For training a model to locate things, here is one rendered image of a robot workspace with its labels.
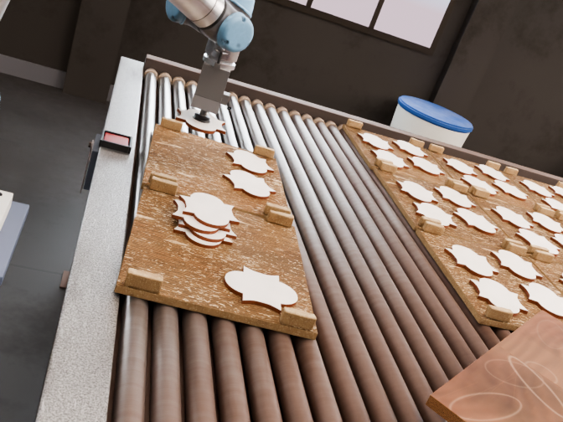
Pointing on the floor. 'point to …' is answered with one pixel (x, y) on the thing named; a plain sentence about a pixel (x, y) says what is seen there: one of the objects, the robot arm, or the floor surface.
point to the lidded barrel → (431, 120)
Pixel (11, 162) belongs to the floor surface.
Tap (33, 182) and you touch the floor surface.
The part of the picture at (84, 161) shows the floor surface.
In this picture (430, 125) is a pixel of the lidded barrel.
